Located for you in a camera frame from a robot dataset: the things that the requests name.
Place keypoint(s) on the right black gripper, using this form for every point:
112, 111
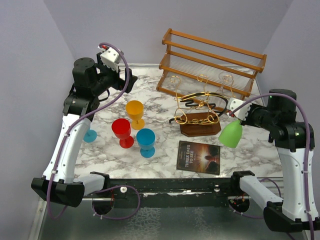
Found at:
247, 120

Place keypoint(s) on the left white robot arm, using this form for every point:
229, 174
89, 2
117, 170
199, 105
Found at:
91, 78

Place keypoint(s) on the clear wine glass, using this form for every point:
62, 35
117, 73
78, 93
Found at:
225, 77

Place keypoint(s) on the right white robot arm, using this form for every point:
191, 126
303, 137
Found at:
294, 141

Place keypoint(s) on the green plastic wine glass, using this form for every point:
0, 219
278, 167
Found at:
231, 134

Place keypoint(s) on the dark book three days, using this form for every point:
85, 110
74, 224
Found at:
198, 157

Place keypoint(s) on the gold wire wine glass rack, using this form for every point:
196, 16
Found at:
194, 114

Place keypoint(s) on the red plastic wine glass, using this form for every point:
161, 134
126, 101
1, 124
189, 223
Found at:
122, 130

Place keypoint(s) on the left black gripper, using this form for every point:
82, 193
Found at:
120, 83

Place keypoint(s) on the wooden two-tier shelf rack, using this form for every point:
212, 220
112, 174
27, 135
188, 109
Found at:
195, 58

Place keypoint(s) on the light blue plastic wine glass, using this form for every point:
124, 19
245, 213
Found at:
90, 136

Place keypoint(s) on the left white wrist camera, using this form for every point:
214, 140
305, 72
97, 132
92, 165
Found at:
111, 59

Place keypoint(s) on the yellow plastic wine glass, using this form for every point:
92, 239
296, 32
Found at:
135, 111

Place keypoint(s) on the black metal base rail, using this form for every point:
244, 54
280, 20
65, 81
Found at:
168, 192

